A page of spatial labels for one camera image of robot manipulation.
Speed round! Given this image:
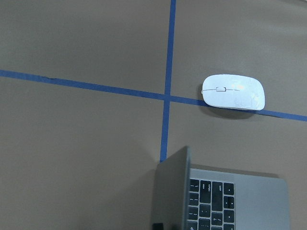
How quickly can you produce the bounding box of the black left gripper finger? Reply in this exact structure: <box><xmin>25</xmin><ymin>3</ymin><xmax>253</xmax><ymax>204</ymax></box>
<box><xmin>152</xmin><ymin>223</ymin><xmax>164</xmax><ymax>230</ymax></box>

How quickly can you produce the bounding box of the grey laptop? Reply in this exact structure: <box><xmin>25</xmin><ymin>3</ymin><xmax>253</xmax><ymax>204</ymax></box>
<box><xmin>151</xmin><ymin>147</ymin><xmax>291</xmax><ymax>230</ymax></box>

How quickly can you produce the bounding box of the white computer mouse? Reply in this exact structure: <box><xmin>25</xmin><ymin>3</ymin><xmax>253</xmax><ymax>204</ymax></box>
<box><xmin>201</xmin><ymin>74</ymin><xmax>265</xmax><ymax>111</ymax></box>

